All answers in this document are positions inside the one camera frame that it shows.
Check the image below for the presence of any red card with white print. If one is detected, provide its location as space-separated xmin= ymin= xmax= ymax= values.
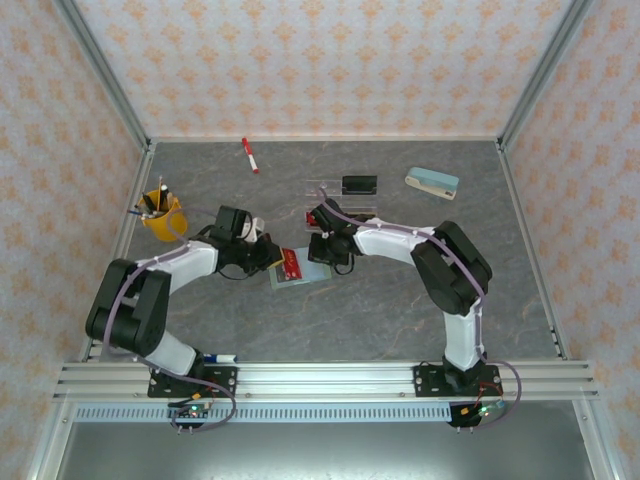
xmin=279 ymin=248 xmax=305 ymax=280

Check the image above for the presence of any clear plastic tray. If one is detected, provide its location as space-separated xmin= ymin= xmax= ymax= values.
xmin=268 ymin=246 xmax=333 ymax=292

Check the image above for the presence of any black VIP card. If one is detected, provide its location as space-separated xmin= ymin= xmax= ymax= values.
xmin=341 ymin=174 xmax=378 ymax=195

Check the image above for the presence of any clear acrylic card organizer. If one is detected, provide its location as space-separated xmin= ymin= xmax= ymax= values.
xmin=302 ymin=174 xmax=380 ymax=237

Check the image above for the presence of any yellow pen cup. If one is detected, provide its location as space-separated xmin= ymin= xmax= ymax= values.
xmin=138 ymin=192 xmax=190 ymax=244

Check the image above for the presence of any red whiteboard marker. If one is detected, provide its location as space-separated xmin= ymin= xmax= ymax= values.
xmin=241 ymin=137 xmax=261 ymax=175

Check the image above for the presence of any mint green stapler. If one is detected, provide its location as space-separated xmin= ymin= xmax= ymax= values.
xmin=404 ymin=166 xmax=461 ymax=202

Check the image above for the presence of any left controller board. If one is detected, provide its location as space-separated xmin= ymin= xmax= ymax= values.
xmin=167 ymin=398 xmax=217 ymax=432

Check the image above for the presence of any controller board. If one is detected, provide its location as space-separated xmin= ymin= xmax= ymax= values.
xmin=451 ymin=398 xmax=507 ymax=431
xmin=167 ymin=398 xmax=217 ymax=432

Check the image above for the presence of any grey metal panel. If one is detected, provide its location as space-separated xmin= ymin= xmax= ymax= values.
xmin=57 ymin=422 xmax=589 ymax=480

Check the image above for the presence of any right controller board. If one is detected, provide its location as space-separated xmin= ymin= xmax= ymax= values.
xmin=451 ymin=398 xmax=507 ymax=431

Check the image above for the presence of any aluminium side rail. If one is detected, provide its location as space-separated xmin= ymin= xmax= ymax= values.
xmin=496 ymin=141 xmax=572 ymax=362
xmin=78 ymin=142 xmax=157 ymax=362

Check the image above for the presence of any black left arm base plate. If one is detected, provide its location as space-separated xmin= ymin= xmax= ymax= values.
xmin=147 ymin=364 xmax=240 ymax=400

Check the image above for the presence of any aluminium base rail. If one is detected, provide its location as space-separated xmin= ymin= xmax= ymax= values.
xmin=52 ymin=360 xmax=600 ymax=402

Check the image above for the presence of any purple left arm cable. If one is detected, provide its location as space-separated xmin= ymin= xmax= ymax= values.
xmin=102 ymin=207 xmax=238 ymax=432

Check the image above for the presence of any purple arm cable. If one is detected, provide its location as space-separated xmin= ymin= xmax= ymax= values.
xmin=317 ymin=184 xmax=527 ymax=431
xmin=102 ymin=207 xmax=238 ymax=432

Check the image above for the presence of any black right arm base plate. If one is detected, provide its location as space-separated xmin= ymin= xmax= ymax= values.
xmin=413 ymin=364 xmax=502 ymax=400

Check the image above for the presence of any slotted cable tray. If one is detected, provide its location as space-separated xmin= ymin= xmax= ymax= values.
xmin=74 ymin=405 xmax=507 ymax=424

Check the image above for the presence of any aluminium frame post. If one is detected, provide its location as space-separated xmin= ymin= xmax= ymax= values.
xmin=53 ymin=0 xmax=152 ymax=151
xmin=498 ymin=0 xmax=592 ymax=151

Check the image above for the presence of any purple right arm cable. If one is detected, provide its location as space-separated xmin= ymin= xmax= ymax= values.
xmin=317 ymin=184 xmax=527 ymax=431

